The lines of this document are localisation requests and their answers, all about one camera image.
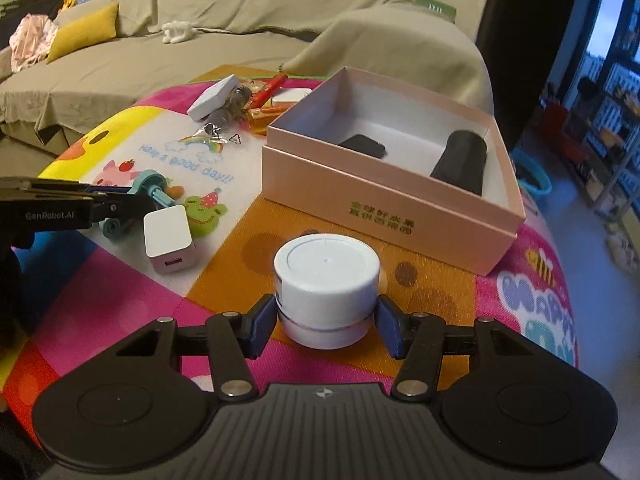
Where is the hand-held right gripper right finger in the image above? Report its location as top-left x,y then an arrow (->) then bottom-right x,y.
376,294 -> 526,403

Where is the pink cardboard box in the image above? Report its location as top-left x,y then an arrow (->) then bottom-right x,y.
261,66 -> 526,277

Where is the red bucket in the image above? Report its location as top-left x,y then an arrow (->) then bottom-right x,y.
542,100 -> 571,136

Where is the white round jar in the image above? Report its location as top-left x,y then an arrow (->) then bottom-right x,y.
273,232 -> 382,348

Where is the white rectangular adapter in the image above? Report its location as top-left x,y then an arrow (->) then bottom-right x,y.
188,74 -> 239,122

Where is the yellow cushion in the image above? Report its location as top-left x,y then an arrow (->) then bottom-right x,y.
46,1 -> 121,64

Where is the flat black device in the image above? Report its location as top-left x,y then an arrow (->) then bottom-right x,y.
339,133 -> 389,161

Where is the dark curtain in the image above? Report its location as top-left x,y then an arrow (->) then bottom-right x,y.
475,0 -> 586,126

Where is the beige covered sofa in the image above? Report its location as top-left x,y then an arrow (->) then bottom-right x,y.
0,0 -> 493,161

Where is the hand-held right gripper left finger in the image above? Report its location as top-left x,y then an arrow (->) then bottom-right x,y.
116,294 -> 277,400

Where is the teal plastic basin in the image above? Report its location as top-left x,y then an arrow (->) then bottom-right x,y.
510,147 -> 553,198

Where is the metal storage rack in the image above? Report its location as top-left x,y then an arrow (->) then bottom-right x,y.
575,75 -> 640,211

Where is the small white box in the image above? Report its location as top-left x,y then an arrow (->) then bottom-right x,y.
272,87 -> 315,110

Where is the teal plastic toy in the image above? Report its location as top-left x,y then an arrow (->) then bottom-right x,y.
97,170 -> 176,238

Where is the white plush toy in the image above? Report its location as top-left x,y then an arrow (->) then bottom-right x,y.
162,21 -> 197,44

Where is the pink cloth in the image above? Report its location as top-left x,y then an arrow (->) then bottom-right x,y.
10,14 -> 60,65

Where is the white cube charger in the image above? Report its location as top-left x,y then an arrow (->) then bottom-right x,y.
143,205 -> 197,276

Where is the green box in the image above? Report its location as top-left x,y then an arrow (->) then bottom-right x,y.
417,0 -> 458,23

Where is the black cylinder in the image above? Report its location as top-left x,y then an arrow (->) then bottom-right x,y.
430,130 -> 488,196

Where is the pair of slippers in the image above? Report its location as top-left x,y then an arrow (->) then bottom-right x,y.
605,220 -> 640,271

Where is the colourful printed mat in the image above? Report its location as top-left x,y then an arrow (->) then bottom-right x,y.
0,72 -> 581,431

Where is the bunch of keys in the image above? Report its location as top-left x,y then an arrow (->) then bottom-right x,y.
202,85 -> 256,136

